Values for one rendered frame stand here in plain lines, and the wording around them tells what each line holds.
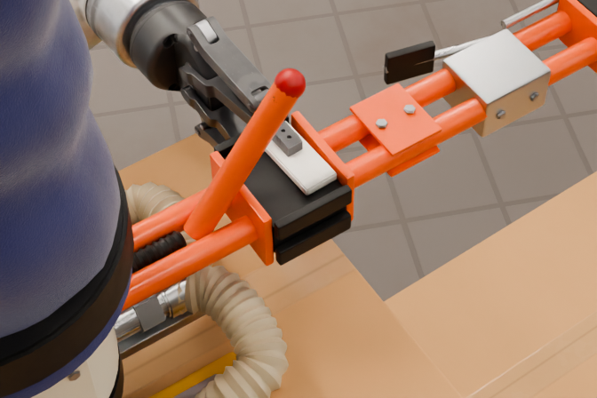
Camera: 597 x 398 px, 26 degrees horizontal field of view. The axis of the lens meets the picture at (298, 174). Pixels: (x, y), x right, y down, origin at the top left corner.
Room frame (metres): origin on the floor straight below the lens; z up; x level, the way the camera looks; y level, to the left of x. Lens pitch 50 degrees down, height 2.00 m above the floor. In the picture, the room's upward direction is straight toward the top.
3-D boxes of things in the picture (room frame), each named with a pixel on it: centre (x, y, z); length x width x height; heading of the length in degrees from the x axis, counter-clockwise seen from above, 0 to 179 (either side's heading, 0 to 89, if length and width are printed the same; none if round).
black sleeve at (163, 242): (0.58, 0.12, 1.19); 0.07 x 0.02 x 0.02; 123
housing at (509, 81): (0.77, -0.17, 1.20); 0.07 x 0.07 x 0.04; 33
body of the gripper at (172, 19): (0.79, 0.09, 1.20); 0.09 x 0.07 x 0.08; 36
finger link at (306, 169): (0.67, 0.00, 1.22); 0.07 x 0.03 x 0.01; 36
